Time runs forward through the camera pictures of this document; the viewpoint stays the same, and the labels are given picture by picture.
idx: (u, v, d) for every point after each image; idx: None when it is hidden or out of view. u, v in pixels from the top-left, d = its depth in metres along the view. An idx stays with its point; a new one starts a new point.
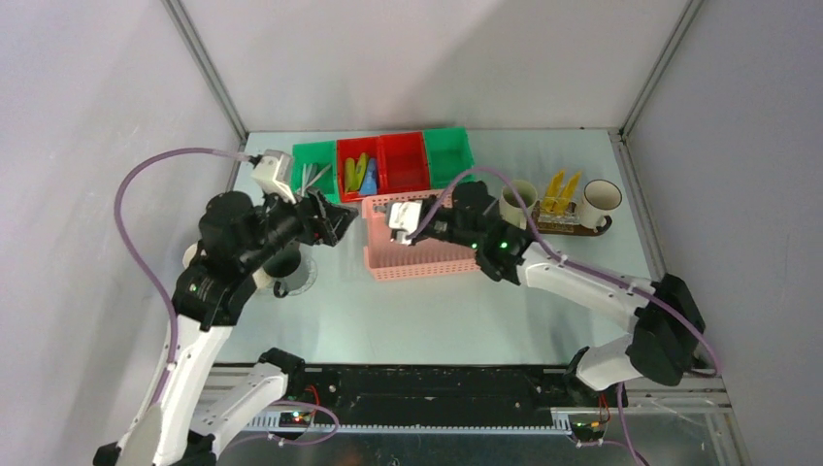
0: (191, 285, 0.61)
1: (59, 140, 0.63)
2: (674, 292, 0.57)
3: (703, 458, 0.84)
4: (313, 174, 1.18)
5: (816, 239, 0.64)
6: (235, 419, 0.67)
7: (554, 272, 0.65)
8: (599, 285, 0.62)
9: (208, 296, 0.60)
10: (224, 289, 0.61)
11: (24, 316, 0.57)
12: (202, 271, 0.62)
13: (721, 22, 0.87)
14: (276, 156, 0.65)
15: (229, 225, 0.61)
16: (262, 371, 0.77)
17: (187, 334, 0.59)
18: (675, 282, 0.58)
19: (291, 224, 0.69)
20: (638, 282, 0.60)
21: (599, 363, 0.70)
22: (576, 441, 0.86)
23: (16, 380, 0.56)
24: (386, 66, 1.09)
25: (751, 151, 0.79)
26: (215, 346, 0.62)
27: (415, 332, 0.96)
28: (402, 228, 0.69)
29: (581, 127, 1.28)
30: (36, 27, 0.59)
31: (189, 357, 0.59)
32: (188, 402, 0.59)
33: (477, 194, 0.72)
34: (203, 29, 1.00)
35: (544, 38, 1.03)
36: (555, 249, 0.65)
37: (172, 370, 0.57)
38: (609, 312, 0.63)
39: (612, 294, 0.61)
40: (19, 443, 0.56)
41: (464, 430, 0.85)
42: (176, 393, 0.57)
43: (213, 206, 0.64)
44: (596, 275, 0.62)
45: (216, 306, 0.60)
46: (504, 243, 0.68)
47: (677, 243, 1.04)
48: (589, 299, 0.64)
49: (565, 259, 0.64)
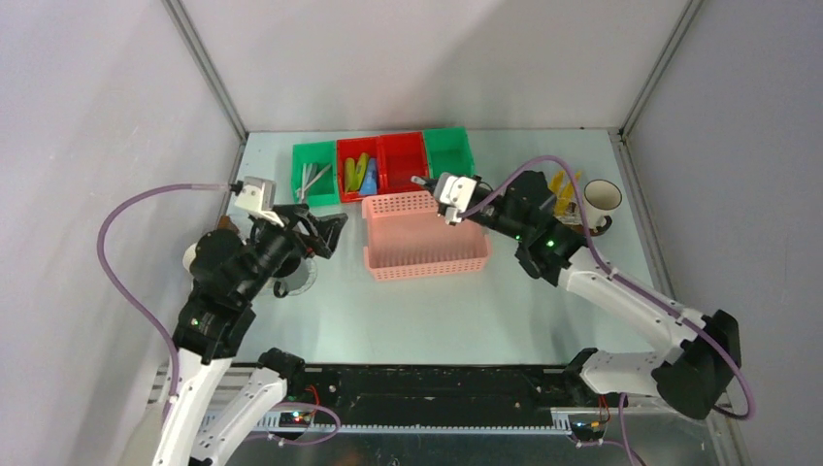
0: (193, 321, 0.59)
1: (58, 140, 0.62)
2: (724, 330, 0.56)
3: (702, 457, 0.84)
4: (313, 174, 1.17)
5: (816, 240, 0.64)
6: (233, 437, 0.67)
7: (601, 282, 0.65)
8: (646, 309, 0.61)
9: (209, 331, 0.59)
10: (227, 323, 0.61)
11: (25, 318, 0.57)
12: (202, 306, 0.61)
13: (721, 22, 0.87)
14: (257, 184, 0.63)
15: (223, 265, 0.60)
16: (259, 379, 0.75)
17: (188, 367, 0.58)
18: (728, 319, 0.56)
19: (283, 246, 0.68)
20: (689, 314, 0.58)
21: (611, 372, 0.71)
22: (576, 441, 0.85)
23: (17, 382, 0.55)
24: (386, 66, 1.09)
25: (752, 151, 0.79)
26: (217, 373, 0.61)
27: (415, 332, 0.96)
28: (452, 205, 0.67)
29: (581, 127, 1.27)
30: (34, 26, 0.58)
31: (190, 389, 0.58)
32: (188, 430, 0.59)
33: (536, 184, 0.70)
34: (203, 29, 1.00)
35: (545, 38, 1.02)
36: (606, 262, 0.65)
37: (174, 403, 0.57)
38: (649, 336, 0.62)
39: (658, 320, 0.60)
40: (19, 445, 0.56)
41: (464, 430, 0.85)
42: (176, 425, 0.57)
43: (201, 246, 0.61)
44: (647, 298, 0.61)
45: (219, 340, 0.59)
46: (550, 241, 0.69)
47: (677, 243, 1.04)
48: (633, 319, 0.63)
49: (614, 274, 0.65)
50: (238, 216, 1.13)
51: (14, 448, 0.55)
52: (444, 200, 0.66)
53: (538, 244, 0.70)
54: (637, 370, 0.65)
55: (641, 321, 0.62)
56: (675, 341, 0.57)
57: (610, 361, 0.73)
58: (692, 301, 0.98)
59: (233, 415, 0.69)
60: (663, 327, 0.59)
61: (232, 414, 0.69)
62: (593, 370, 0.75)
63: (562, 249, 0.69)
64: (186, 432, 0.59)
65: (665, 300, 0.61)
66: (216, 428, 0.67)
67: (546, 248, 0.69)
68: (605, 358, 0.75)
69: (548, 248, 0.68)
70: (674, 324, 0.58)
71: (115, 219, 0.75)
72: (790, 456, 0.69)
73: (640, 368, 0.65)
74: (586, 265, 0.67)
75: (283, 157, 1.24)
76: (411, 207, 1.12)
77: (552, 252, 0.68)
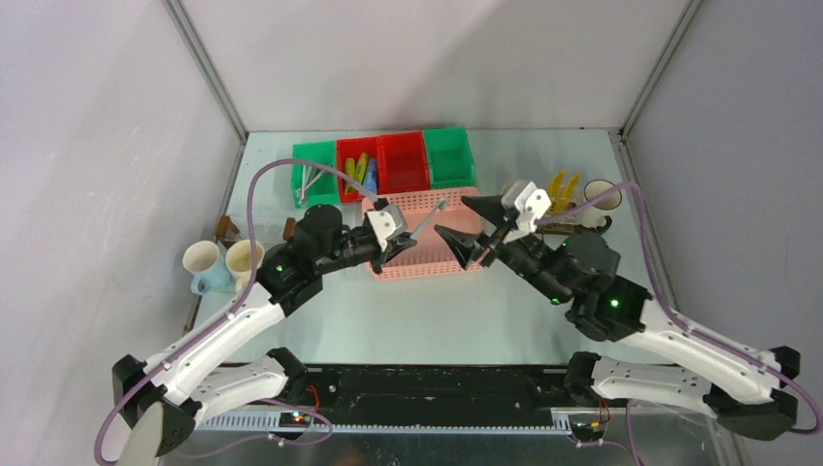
0: (278, 268, 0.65)
1: (58, 141, 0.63)
2: (794, 366, 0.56)
3: (701, 457, 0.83)
4: (313, 174, 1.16)
5: (816, 240, 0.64)
6: (228, 397, 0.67)
7: (679, 342, 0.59)
8: (728, 360, 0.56)
9: (286, 282, 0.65)
10: (303, 280, 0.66)
11: (26, 318, 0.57)
12: (286, 259, 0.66)
13: (721, 22, 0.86)
14: (395, 222, 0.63)
15: (321, 234, 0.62)
16: (266, 364, 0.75)
17: (258, 298, 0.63)
18: (791, 354, 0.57)
19: (369, 252, 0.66)
20: (767, 358, 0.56)
21: (648, 393, 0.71)
22: (576, 441, 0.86)
23: (16, 381, 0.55)
24: (386, 67, 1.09)
25: (751, 149, 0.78)
26: (268, 322, 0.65)
27: (414, 332, 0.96)
28: (527, 211, 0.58)
29: (581, 127, 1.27)
30: (34, 27, 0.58)
31: (247, 317, 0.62)
32: (216, 357, 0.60)
33: (592, 245, 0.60)
34: (204, 30, 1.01)
35: (545, 38, 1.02)
36: (679, 317, 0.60)
37: (228, 320, 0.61)
38: (728, 386, 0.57)
39: (743, 373, 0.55)
40: (22, 443, 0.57)
41: (465, 430, 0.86)
42: (216, 342, 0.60)
43: (312, 212, 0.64)
44: (729, 350, 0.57)
45: (290, 291, 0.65)
46: (613, 300, 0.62)
47: (678, 243, 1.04)
48: (711, 373, 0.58)
49: (691, 329, 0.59)
50: (238, 216, 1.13)
51: (13, 446, 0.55)
52: (517, 205, 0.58)
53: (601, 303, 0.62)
54: (678, 392, 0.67)
55: (721, 374, 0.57)
56: (765, 391, 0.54)
57: (631, 376, 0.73)
58: (693, 301, 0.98)
59: (233, 379, 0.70)
60: (751, 380, 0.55)
61: (232, 379, 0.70)
62: (609, 383, 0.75)
63: (627, 309, 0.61)
64: (213, 356, 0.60)
65: (740, 348, 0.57)
66: (216, 382, 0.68)
67: (613, 310, 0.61)
68: (621, 372, 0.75)
69: (614, 309, 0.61)
70: (759, 374, 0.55)
71: (115, 219, 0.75)
72: (790, 456, 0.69)
73: (682, 391, 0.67)
74: (659, 324, 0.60)
75: (283, 157, 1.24)
76: (411, 207, 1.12)
77: (619, 314, 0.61)
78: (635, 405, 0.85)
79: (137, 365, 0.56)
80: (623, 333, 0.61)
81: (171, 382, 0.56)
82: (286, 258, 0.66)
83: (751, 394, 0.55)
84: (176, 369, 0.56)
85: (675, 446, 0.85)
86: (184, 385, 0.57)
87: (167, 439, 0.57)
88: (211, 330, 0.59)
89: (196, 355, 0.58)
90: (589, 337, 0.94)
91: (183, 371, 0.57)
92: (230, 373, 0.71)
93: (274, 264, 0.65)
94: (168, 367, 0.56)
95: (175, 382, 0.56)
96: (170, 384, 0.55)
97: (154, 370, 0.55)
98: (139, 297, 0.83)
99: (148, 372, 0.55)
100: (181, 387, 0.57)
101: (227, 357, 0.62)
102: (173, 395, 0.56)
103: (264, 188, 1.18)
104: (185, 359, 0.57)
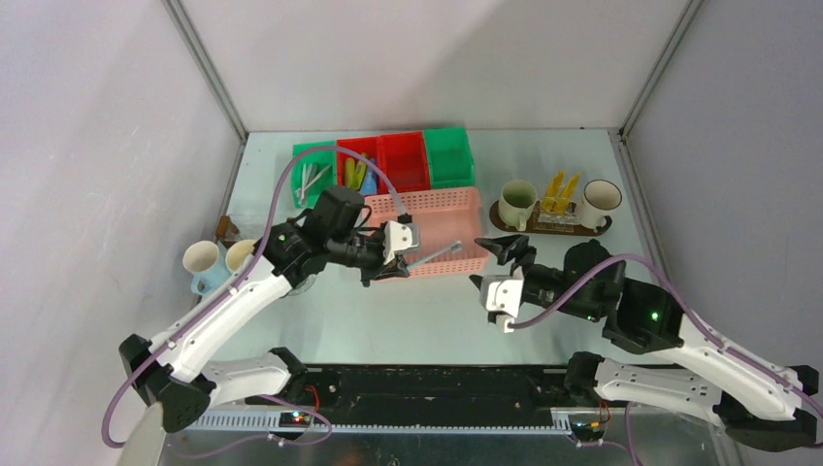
0: (280, 238, 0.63)
1: (59, 141, 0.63)
2: (815, 385, 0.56)
3: (701, 457, 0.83)
4: (313, 174, 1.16)
5: (816, 240, 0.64)
6: (235, 386, 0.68)
7: (715, 359, 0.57)
8: (758, 379, 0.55)
9: (289, 251, 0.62)
10: (307, 250, 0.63)
11: (26, 317, 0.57)
12: (296, 231, 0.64)
13: (721, 22, 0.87)
14: (412, 239, 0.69)
15: (349, 206, 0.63)
16: (271, 358, 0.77)
17: (261, 270, 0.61)
18: (812, 373, 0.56)
19: (367, 260, 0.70)
20: (792, 378, 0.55)
21: (653, 400, 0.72)
22: (576, 441, 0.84)
23: (16, 380, 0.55)
24: (385, 67, 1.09)
25: (751, 149, 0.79)
26: (273, 295, 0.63)
27: (414, 332, 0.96)
28: (501, 312, 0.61)
29: (581, 127, 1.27)
30: (36, 28, 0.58)
31: (251, 290, 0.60)
32: (222, 332, 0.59)
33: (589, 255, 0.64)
34: (204, 30, 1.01)
35: (545, 38, 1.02)
36: (715, 334, 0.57)
37: (231, 294, 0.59)
38: (750, 402, 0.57)
39: (771, 391, 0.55)
40: (21, 443, 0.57)
41: (465, 429, 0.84)
42: (221, 316, 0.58)
43: (339, 187, 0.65)
44: (759, 368, 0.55)
45: (294, 261, 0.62)
46: (652, 314, 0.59)
47: (678, 244, 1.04)
48: (738, 389, 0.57)
49: (727, 347, 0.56)
50: (238, 216, 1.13)
51: (13, 445, 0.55)
52: (490, 306, 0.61)
53: (638, 316, 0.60)
54: (687, 400, 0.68)
55: (748, 390, 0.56)
56: (789, 411, 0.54)
57: (637, 381, 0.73)
58: (693, 300, 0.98)
59: (241, 370, 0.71)
60: (777, 399, 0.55)
61: (240, 370, 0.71)
62: (614, 385, 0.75)
63: (667, 320, 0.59)
64: (218, 334, 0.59)
65: (768, 365, 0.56)
66: (225, 370, 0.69)
67: (652, 323, 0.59)
68: (626, 375, 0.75)
69: (654, 321, 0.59)
70: (785, 393, 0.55)
71: (115, 219, 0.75)
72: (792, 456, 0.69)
73: (690, 399, 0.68)
74: (695, 341, 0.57)
75: (283, 157, 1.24)
76: (412, 207, 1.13)
77: (656, 326, 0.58)
78: (635, 405, 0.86)
79: (143, 345, 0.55)
80: (662, 346, 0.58)
81: (177, 361, 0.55)
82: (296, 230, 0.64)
83: (773, 412, 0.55)
84: (181, 348, 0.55)
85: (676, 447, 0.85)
86: (191, 364, 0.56)
87: (184, 415, 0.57)
88: (213, 306, 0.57)
89: (201, 332, 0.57)
90: (589, 337, 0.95)
91: (189, 349, 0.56)
92: (237, 362, 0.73)
93: (276, 234, 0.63)
94: (173, 346, 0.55)
95: (181, 361, 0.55)
96: (177, 364, 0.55)
97: (158, 349, 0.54)
98: (139, 297, 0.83)
99: (153, 351, 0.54)
100: (187, 366, 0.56)
101: (233, 331, 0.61)
102: (180, 375, 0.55)
103: (263, 188, 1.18)
104: (191, 337, 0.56)
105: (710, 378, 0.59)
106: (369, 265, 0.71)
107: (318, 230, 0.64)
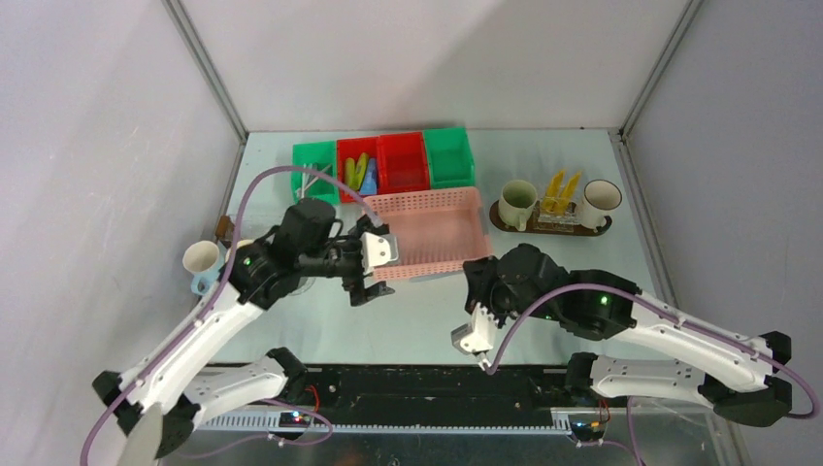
0: (246, 261, 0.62)
1: (59, 141, 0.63)
2: (784, 349, 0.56)
3: (701, 456, 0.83)
4: (313, 174, 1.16)
5: (815, 239, 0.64)
6: (226, 400, 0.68)
7: (672, 335, 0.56)
8: (720, 349, 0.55)
9: (254, 276, 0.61)
10: (273, 275, 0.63)
11: (24, 317, 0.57)
12: (262, 249, 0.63)
13: (720, 23, 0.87)
14: (390, 252, 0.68)
15: (314, 222, 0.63)
16: (265, 364, 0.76)
17: (226, 300, 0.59)
18: (781, 340, 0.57)
19: (344, 266, 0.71)
20: (759, 345, 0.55)
21: (644, 389, 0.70)
22: (575, 441, 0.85)
23: (16, 379, 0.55)
24: (385, 68, 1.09)
25: (751, 149, 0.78)
26: (241, 322, 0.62)
27: (414, 332, 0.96)
28: (477, 352, 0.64)
29: (581, 127, 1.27)
30: (35, 29, 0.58)
31: (217, 320, 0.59)
32: (192, 365, 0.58)
33: (520, 254, 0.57)
34: (204, 30, 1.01)
35: (544, 38, 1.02)
36: (670, 309, 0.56)
37: (196, 328, 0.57)
38: (722, 375, 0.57)
39: (737, 361, 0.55)
40: (17, 442, 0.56)
41: (464, 430, 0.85)
42: (188, 350, 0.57)
43: (304, 200, 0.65)
44: (720, 339, 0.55)
45: (260, 285, 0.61)
46: (600, 299, 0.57)
47: (677, 244, 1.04)
48: (706, 365, 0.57)
49: (682, 320, 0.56)
50: (238, 216, 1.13)
51: (10, 446, 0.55)
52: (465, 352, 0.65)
53: (587, 304, 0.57)
54: (673, 384, 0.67)
55: (715, 364, 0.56)
56: (759, 379, 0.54)
57: (628, 373, 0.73)
58: (693, 300, 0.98)
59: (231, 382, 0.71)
60: (745, 368, 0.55)
61: (233, 381, 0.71)
62: (609, 382, 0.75)
63: (617, 305, 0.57)
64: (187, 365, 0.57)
65: (730, 336, 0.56)
66: (213, 384, 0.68)
67: (603, 308, 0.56)
68: (617, 368, 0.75)
69: (604, 306, 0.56)
70: (752, 362, 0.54)
71: (115, 218, 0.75)
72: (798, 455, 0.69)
73: (677, 383, 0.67)
74: (650, 319, 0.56)
75: (283, 157, 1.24)
76: (411, 208, 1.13)
77: (609, 312, 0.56)
78: (635, 405, 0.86)
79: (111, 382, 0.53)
80: (616, 329, 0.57)
81: (146, 399, 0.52)
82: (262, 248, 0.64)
83: (745, 382, 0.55)
84: (148, 385, 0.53)
85: (675, 446, 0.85)
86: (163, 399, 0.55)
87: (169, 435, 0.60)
88: (180, 342, 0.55)
89: (169, 368, 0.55)
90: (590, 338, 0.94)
91: (158, 386, 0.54)
92: (228, 374, 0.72)
93: (241, 257, 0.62)
94: (141, 383, 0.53)
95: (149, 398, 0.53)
96: (147, 402, 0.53)
97: (128, 386, 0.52)
98: (139, 296, 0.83)
99: (122, 390, 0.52)
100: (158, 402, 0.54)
101: (204, 362, 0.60)
102: None
103: (263, 189, 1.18)
104: (159, 374, 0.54)
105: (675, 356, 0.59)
106: (349, 273, 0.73)
107: (287, 249, 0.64)
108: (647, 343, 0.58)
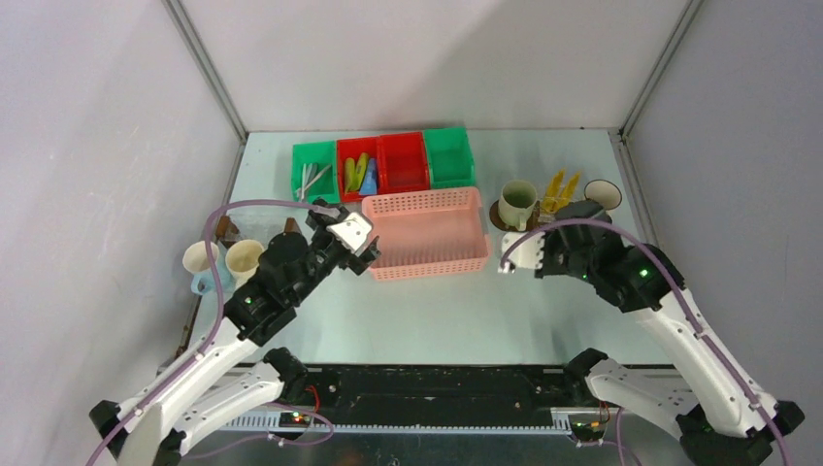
0: (246, 300, 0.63)
1: (59, 141, 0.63)
2: (791, 423, 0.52)
3: None
4: (313, 175, 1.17)
5: (815, 239, 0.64)
6: (215, 418, 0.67)
7: (686, 340, 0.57)
8: (722, 382, 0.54)
9: (254, 315, 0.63)
10: (274, 312, 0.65)
11: (25, 318, 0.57)
12: (257, 289, 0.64)
13: (721, 23, 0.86)
14: (363, 227, 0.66)
15: (286, 264, 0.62)
16: (258, 372, 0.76)
17: (227, 335, 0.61)
18: (800, 414, 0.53)
19: (337, 253, 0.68)
20: (765, 400, 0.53)
21: (629, 398, 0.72)
22: (575, 441, 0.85)
23: (16, 381, 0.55)
24: (385, 67, 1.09)
25: (751, 149, 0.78)
26: (240, 354, 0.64)
27: (414, 331, 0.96)
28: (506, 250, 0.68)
29: (581, 127, 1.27)
30: (34, 29, 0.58)
31: (216, 355, 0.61)
32: (190, 396, 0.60)
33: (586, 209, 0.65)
34: (204, 29, 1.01)
35: (544, 38, 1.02)
36: (699, 318, 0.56)
37: (196, 360, 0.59)
38: (709, 405, 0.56)
39: (732, 399, 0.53)
40: (19, 444, 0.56)
41: (465, 430, 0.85)
42: (186, 382, 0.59)
43: (276, 244, 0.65)
44: (731, 372, 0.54)
45: (260, 324, 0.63)
46: (641, 269, 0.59)
47: (676, 244, 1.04)
48: (701, 387, 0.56)
49: (705, 333, 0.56)
50: (238, 216, 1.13)
51: (12, 448, 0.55)
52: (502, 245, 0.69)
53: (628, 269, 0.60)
54: (657, 405, 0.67)
55: (707, 388, 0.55)
56: (743, 426, 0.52)
57: (625, 380, 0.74)
58: None
59: (222, 398, 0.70)
60: (736, 409, 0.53)
61: (224, 396, 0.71)
62: (604, 381, 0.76)
63: (653, 284, 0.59)
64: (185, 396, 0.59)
65: (743, 378, 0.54)
66: (202, 406, 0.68)
67: (640, 277, 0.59)
68: (616, 371, 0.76)
69: (640, 277, 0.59)
70: (747, 408, 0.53)
71: (115, 219, 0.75)
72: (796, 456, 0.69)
73: (662, 405, 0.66)
74: (675, 314, 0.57)
75: (283, 157, 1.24)
76: (411, 208, 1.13)
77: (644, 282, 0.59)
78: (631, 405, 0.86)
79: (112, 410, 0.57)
80: (641, 303, 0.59)
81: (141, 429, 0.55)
82: (257, 285, 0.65)
83: (729, 423, 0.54)
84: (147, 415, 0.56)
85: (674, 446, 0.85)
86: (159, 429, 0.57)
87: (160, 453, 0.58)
88: (179, 375, 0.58)
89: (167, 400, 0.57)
90: (590, 338, 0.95)
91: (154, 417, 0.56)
92: (221, 391, 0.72)
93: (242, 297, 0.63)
94: (139, 414, 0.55)
95: None
96: None
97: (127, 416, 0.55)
98: (139, 297, 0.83)
99: (121, 418, 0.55)
100: None
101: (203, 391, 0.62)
102: None
103: (263, 189, 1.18)
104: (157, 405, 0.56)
105: (680, 364, 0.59)
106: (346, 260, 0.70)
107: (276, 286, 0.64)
108: (662, 337, 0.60)
